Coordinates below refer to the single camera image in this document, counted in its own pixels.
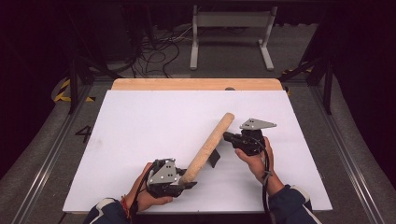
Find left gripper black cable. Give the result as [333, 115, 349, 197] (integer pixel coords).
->
[128, 161, 161, 223]

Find grey wrist strap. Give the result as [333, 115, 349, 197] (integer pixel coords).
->
[262, 170, 274, 187]

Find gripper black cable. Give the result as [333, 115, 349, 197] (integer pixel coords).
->
[128, 161, 161, 223]
[247, 135, 273, 222]

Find person's left hand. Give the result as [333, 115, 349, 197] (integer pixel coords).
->
[124, 161, 174, 213]

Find aluminium floor rail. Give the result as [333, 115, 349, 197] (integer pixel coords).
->
[309, 83, 388, 224]
[11, 83, 96, 224]

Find black floor cables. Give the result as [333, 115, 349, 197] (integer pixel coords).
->
[122, 26, 194, 79]

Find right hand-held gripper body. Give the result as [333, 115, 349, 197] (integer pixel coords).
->
[231, 118, 277, 157]

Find white metal stand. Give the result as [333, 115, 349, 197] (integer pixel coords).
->
[189, 5, 279, 72]

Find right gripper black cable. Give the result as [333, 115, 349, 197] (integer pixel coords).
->
[247, 135, 273, 222]

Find person's right hand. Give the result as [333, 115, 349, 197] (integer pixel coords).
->
[233, 136, 276, 185]

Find red bracelet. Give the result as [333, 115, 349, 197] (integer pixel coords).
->
[120, 194, 131, 220]

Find wooden board edge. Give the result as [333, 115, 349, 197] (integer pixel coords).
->
[110, 77, 284, 92]

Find yellow black floor tape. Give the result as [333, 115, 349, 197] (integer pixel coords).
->
[280, 65, 314, 76]
[53, 78, 96, 104]

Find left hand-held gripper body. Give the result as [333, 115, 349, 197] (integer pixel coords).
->
[145, 158, 188, 199]

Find black metal stand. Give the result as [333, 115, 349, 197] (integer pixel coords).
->
[65, 43, 123, 116]
[279, 55, 336, 116]

